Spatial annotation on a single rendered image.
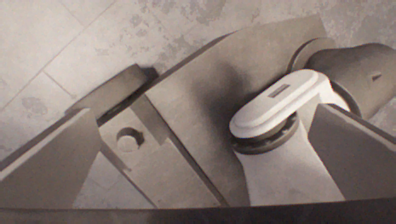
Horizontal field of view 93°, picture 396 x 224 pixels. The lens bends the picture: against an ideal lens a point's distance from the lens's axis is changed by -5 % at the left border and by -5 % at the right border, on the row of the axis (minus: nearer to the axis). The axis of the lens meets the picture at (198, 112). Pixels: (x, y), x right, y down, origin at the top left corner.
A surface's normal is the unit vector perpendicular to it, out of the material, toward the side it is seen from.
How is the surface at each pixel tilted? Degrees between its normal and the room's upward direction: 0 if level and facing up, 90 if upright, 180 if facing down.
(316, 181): 90
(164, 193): 0
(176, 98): 0
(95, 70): 0
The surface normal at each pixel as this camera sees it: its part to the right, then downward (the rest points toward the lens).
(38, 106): 0.26, 0.23
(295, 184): -0.52, -0.78
